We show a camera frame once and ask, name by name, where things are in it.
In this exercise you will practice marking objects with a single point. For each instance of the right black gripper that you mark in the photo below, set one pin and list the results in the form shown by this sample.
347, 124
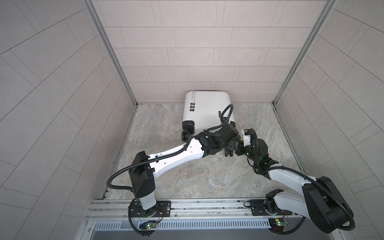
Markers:
240, 147

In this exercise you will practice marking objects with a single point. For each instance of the left green circuit board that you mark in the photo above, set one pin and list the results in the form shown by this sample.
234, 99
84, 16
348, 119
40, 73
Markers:
149, 226

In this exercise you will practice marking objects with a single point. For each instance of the black and white suitcase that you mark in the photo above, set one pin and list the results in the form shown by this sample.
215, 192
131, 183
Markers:
204, 110

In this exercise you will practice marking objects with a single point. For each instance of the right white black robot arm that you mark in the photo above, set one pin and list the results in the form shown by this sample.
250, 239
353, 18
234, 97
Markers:
319, 199

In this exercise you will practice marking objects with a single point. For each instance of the green circuit board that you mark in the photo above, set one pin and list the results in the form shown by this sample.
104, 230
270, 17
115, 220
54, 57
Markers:
149, 226
278, 225

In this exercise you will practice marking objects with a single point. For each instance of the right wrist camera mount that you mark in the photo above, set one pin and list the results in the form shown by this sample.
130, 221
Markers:
249, 137

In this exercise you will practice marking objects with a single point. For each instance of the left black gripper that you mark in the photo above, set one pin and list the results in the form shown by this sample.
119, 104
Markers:
233, 144

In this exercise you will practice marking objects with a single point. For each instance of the right green circuit board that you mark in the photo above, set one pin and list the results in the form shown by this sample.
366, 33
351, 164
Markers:
278, 225

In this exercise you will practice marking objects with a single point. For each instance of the aluminium mounting rail frame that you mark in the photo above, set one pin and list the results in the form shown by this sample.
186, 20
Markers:
182, 215

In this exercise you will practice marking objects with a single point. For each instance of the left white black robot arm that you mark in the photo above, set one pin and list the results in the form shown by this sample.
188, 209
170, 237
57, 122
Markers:
139, 177

